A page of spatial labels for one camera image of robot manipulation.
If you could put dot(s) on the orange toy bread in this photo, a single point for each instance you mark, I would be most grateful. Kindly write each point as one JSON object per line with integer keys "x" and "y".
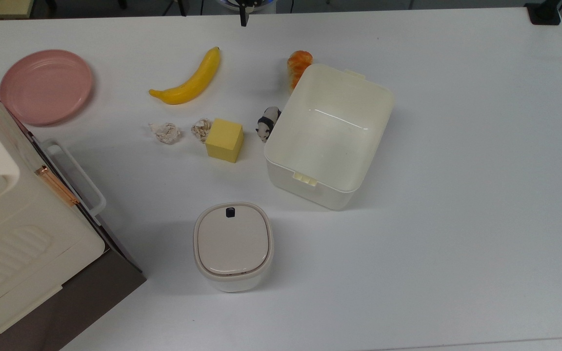
{"x": 298, "y": 66}

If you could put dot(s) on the crumpled white paper ball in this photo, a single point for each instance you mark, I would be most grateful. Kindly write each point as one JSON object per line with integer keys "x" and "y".
{"x": 201, "y": 130}
{"x": 165, "y": 132}

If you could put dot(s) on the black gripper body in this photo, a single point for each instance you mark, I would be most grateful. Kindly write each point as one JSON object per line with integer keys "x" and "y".
{"x": 245, "y": 5}

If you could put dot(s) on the small panda figurine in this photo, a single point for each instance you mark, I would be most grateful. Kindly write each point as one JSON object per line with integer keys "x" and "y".
{"x": 267, "y": 123}

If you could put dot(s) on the white lidded bin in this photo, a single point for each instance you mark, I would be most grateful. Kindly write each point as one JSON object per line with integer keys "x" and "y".
{"x": 232, "y": 246}

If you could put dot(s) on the yellow toy banana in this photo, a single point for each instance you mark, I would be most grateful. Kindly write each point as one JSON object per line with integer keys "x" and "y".
{"x": 193, "y": 82}

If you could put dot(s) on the yellow cube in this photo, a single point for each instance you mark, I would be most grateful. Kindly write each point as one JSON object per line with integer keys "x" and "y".
{"x": 224, "y": 140}

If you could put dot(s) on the pink plate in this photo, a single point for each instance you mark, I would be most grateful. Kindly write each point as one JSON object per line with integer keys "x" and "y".
{"x": 46, "y": 87}

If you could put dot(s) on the white open plastic box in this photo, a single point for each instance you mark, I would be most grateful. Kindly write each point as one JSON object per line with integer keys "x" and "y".
{"x": 330, "y": 136}

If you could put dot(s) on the dark brown wooden crate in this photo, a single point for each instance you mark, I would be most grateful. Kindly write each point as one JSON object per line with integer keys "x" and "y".
{"x": 81, "y": 297}

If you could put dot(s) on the black camera stand pole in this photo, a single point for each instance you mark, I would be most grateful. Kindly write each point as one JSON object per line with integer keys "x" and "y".
{"x": 544, "y": 13}

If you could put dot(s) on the cream toy kitchen cabinet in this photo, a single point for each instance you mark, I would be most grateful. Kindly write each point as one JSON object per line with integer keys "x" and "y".
{"x": 12, "y": 229}

